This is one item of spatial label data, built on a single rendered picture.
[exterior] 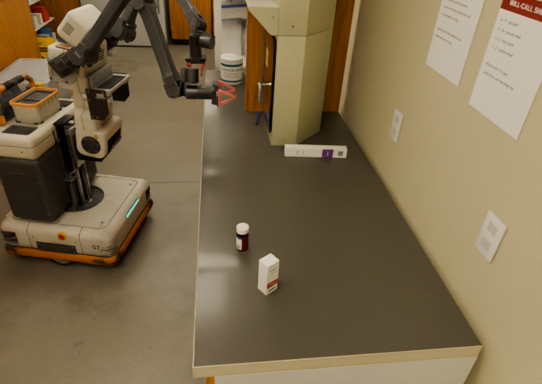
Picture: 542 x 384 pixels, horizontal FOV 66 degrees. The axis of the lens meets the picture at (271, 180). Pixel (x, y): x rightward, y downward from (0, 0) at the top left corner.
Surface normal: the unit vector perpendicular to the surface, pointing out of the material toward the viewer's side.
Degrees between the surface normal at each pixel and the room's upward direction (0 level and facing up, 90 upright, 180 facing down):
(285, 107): 90
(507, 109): 90
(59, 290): 0
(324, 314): 0
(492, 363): 90
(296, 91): 90
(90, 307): 0
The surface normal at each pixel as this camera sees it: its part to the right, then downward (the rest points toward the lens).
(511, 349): -0.99, 0.02
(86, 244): -0.11, 0.54
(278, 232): 0.05, -0.84
